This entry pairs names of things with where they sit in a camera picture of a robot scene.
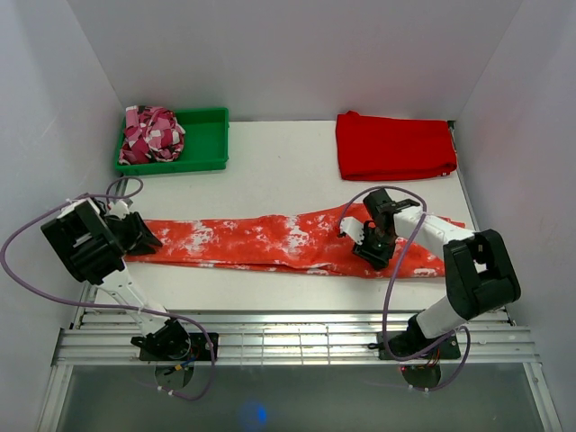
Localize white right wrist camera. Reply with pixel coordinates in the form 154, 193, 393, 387
338, 217, 365, 246

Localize folded red trousers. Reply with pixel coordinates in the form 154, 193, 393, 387
335, 111, 457, 182

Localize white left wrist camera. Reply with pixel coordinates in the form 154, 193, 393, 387
107, 200, 131, 220

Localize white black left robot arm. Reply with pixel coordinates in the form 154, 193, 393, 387
40, 198, 191, 360

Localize red white tie-dye trousers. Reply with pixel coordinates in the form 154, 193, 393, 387
135, 203, 445, 279

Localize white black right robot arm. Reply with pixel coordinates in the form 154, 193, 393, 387
337, 186, 521, 361

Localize pink camouflage garment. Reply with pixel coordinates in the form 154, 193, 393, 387
118, 105, 185, 166

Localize aluminium table frame rail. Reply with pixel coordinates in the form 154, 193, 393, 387
35, 175, 563, 432

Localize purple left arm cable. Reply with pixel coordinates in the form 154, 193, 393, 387
0, 176, 216, 401

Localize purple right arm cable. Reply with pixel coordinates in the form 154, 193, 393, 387
337, 185, 473, 392

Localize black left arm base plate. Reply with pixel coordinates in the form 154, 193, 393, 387
138, 332, 220, 362

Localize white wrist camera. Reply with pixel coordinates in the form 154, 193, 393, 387
107, 200, 131, 220
338, 217, 365, 246

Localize green plastic bin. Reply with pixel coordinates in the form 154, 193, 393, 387
114, 107, 229, 176

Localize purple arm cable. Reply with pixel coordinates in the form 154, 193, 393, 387
337, 185, 473, 392
0, 176, 216, 401

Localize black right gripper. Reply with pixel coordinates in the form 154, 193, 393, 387
352, 226, 396, 271

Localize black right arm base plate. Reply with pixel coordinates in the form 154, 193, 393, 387
370, 331, 461, 360

